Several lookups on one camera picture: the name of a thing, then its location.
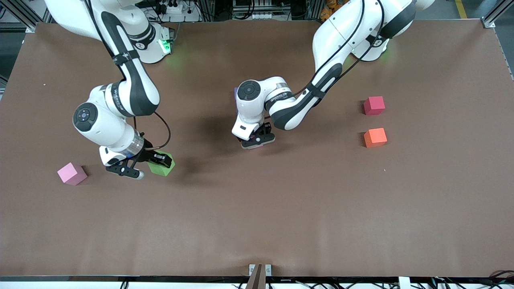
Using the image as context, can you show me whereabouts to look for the orange snack bags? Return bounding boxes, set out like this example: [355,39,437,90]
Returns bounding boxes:
[320,0,347,20]

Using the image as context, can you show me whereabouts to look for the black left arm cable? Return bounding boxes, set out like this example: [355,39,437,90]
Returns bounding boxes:
[293,0,387,98]

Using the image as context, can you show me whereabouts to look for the red foam block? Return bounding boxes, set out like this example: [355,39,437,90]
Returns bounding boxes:
[363,96,386,116]

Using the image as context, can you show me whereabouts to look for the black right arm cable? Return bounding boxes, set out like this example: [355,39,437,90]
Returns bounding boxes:
[84,0,172,151]

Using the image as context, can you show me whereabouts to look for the green foam block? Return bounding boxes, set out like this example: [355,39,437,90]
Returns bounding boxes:
[147,150,176,178]

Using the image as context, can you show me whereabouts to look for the white power strip with plugs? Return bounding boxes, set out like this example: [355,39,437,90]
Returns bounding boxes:
[154,0,186,15]

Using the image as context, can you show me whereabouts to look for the orange foam block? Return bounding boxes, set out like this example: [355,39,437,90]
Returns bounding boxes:
[363,127,388,149]

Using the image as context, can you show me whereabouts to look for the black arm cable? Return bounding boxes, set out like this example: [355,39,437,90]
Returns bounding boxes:
[293,0,387,98]
[84,0,172,151]

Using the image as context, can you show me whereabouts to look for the aluminium frame post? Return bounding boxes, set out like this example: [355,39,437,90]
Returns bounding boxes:
[0,0,55,33]
[481,0,514,29]

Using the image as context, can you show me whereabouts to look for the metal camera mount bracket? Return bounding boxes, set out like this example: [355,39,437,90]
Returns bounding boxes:
[246,263,273,289]

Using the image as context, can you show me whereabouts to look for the brown paper table cover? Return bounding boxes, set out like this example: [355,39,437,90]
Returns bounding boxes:
[0,19,514,278]

